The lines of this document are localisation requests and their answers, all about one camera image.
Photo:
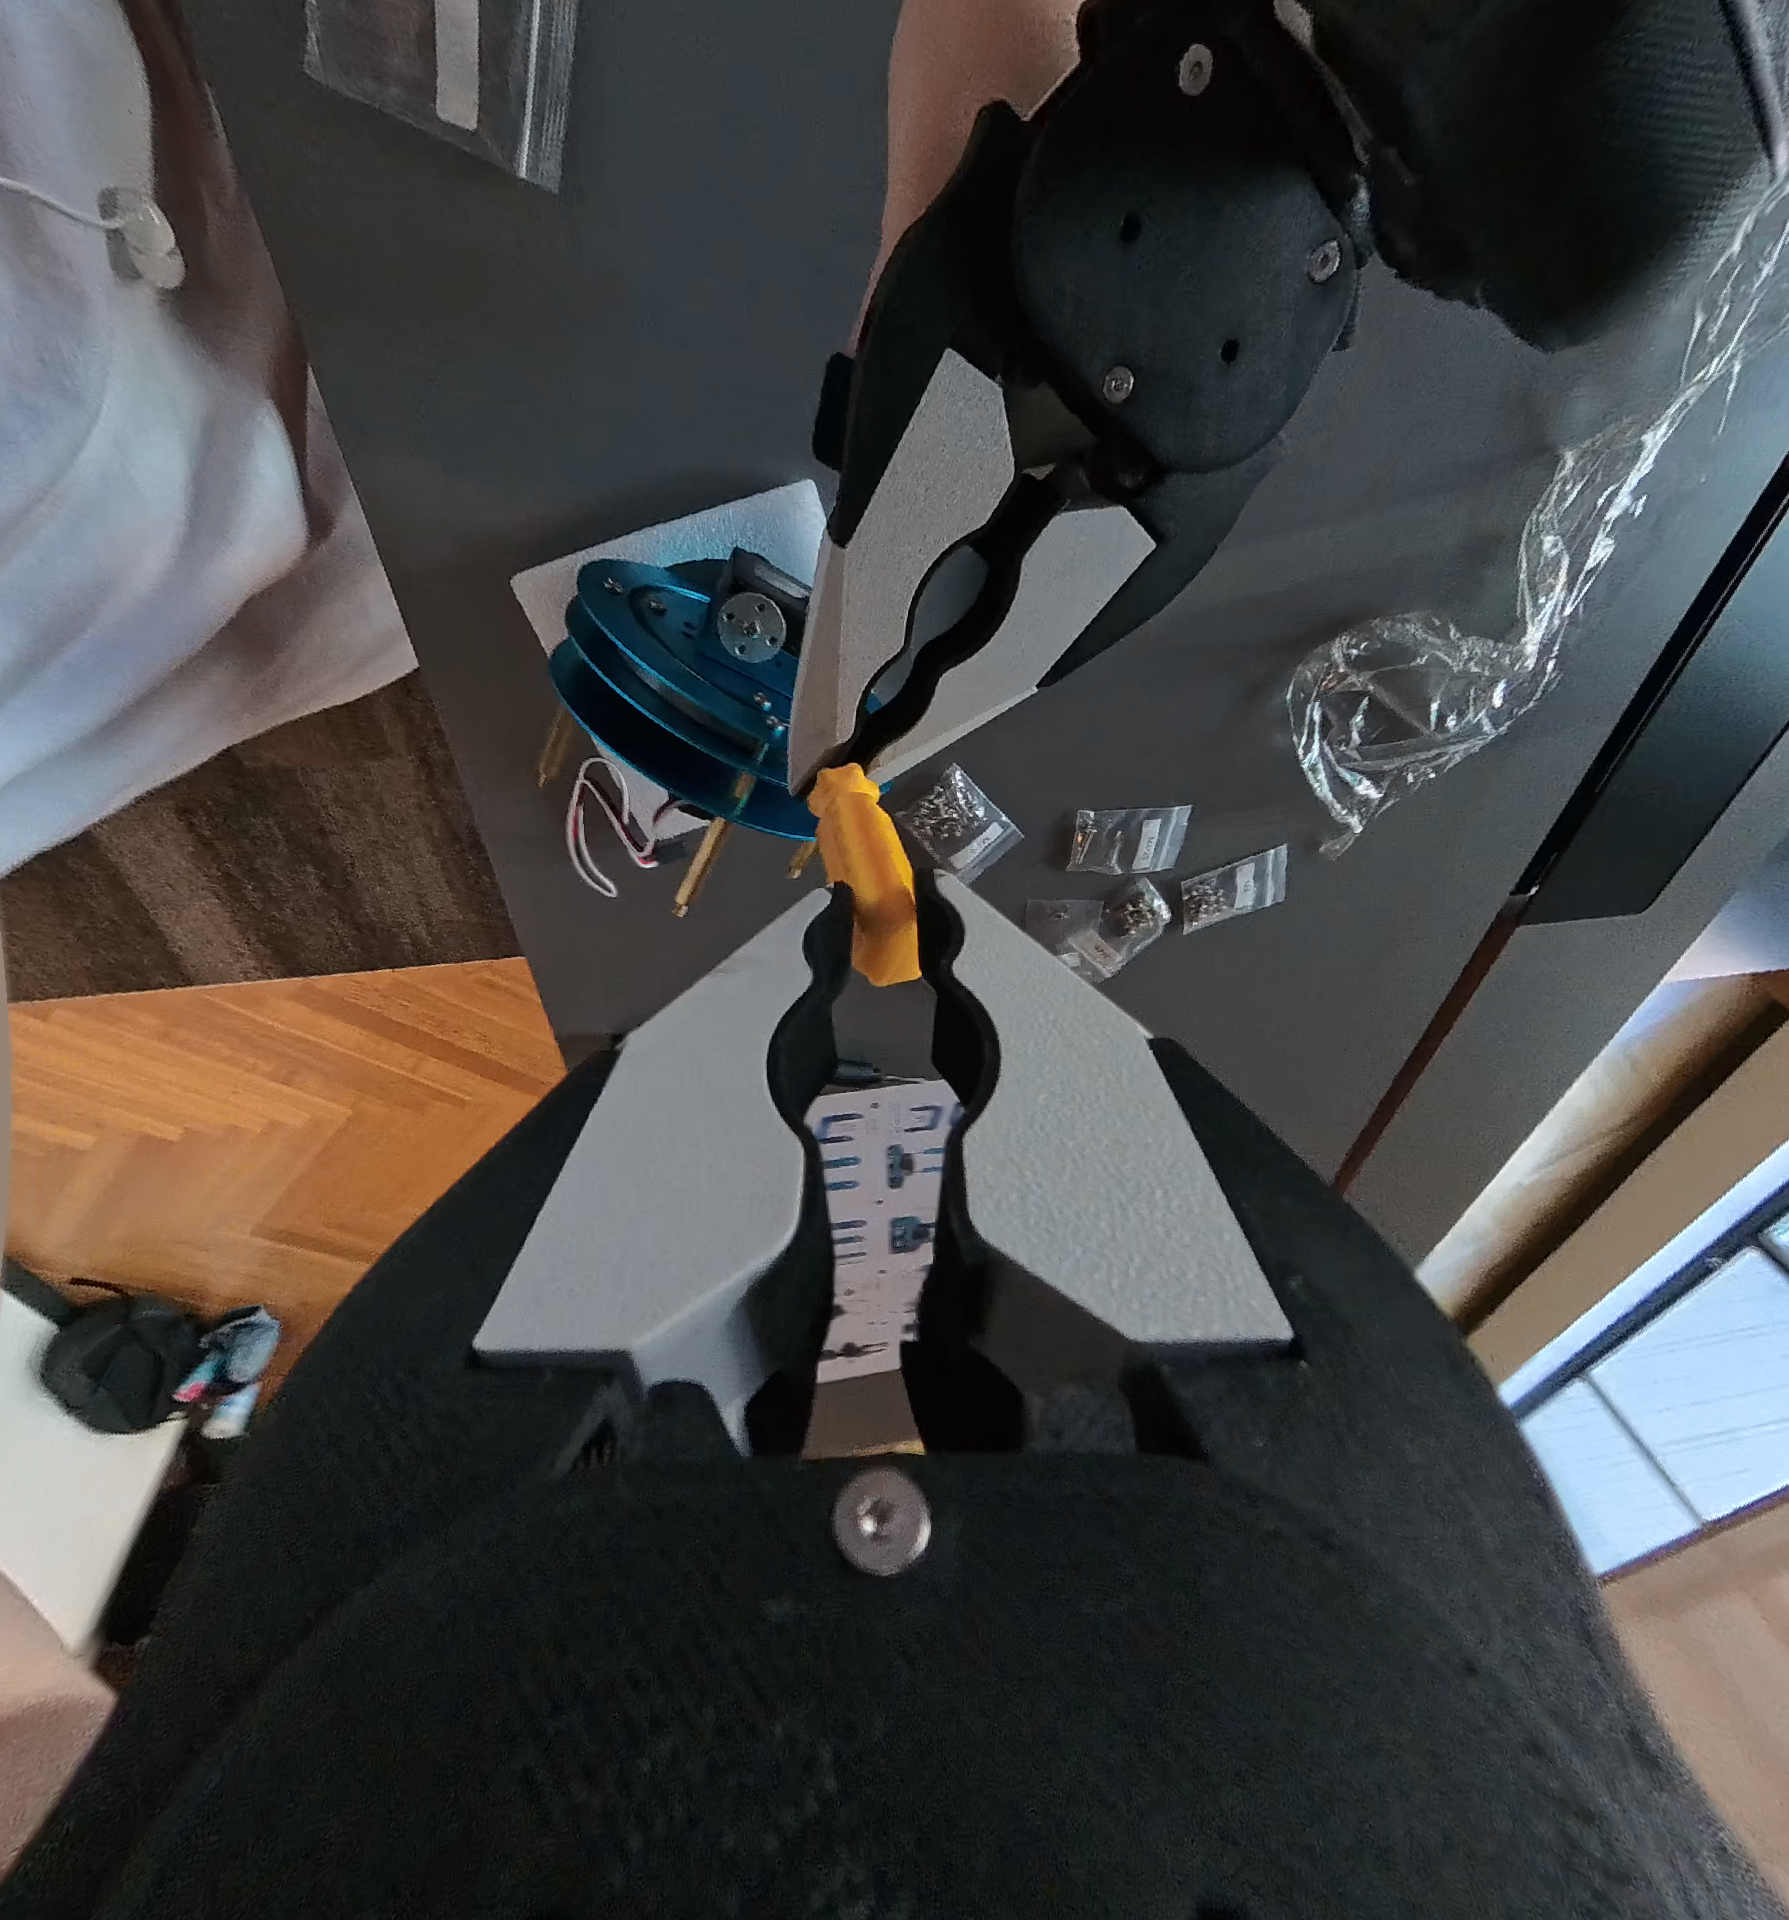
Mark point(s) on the blue white bottle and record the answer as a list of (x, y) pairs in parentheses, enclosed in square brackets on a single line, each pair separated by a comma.
[(235, 1351)]

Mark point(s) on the person's left forearm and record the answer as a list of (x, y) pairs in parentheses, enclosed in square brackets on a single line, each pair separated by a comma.
[(962, 74)]

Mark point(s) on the clear bag of hex nuts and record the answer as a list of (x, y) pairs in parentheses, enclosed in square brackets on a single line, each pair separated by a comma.
[(1237, 885)]

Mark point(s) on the empty clear zip bag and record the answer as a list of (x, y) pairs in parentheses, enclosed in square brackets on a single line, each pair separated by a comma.
[(444, 74)]

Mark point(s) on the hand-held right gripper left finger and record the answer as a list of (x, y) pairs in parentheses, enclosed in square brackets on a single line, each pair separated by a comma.
[(655, 1201)]

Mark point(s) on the blue round servo base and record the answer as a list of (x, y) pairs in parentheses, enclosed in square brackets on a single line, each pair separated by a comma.
[(638, 644)]

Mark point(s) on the clear bag of long screws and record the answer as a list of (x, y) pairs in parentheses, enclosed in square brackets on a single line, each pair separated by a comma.
[(1127, 836)]

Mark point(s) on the dark grey desk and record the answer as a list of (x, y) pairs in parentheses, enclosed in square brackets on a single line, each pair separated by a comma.
[(608, 301)]

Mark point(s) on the crumpled clear plastic wrap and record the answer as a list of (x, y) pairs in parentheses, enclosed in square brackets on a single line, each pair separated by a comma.
[(1411, 698)]

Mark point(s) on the printed instruction sheet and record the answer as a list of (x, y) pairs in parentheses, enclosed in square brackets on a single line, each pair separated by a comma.
[(871, 1201)]

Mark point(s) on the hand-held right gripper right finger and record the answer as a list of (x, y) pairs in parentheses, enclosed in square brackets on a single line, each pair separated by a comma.
[(1120, 1201)]

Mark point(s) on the clear bag of few screws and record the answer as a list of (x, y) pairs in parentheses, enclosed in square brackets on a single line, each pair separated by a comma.
[(1081, 942)]

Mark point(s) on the white foam block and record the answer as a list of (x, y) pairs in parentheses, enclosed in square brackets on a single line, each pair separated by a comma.
[(776, 518)]

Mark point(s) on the clear bag of short screws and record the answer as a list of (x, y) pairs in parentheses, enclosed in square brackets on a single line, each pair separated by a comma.
[(960, 818)]

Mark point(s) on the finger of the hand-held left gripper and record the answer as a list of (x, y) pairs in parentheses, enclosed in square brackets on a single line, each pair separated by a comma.
[(1067, 585), (910, 510)]

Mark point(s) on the black backpack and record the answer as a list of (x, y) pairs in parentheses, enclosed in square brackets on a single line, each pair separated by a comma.
[(122, 1358)]

